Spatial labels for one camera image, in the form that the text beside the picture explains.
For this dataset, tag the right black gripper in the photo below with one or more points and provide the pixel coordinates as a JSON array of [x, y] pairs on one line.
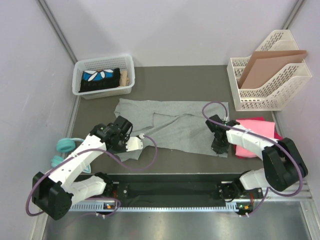
[[219, 149]]

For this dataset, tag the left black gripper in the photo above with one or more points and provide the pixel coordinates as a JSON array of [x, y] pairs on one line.
[[124, 138]]

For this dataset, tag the grey t shirt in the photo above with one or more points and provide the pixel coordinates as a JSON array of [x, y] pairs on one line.
[[175, 125]]

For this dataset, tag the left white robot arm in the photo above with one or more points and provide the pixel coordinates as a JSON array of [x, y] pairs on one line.
[[56, 191]]

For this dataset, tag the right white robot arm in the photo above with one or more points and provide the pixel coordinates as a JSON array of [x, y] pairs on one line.
[[283, 165]]

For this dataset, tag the light pink folded shirt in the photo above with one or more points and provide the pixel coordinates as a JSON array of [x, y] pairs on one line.
[[260, 127]]

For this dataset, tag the teal cat ear headphones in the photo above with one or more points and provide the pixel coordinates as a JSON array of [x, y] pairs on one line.
[[64, 145]]

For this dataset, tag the beige folded cloth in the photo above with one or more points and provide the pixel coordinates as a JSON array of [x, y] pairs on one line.
[[124, 79]]

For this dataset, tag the magenta folded shirt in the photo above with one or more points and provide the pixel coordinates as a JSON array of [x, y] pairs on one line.
[[250, 118]]

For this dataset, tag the white perforated plastic basket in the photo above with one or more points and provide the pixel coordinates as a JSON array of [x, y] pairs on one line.
[[123, 62]]

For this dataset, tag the black shirt with flower print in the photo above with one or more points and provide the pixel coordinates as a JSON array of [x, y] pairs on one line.
[[95, 80]]

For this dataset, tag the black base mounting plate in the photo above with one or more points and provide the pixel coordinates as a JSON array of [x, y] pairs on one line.
[[176, 190]]

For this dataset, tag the white file organizer rack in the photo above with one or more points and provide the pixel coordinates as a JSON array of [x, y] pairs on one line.
[[275, 94]]

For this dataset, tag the brown cardboard sheet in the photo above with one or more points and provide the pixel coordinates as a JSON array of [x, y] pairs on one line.
[[263, 65]]

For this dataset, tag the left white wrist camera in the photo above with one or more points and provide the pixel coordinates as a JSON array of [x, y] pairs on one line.
[[135, 143]]

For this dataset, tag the grey slotted cable duct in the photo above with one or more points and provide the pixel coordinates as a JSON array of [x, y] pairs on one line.
[[109, 206]]

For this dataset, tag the aluminium frame rail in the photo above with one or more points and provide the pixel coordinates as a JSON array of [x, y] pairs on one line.
[[278, 218]]

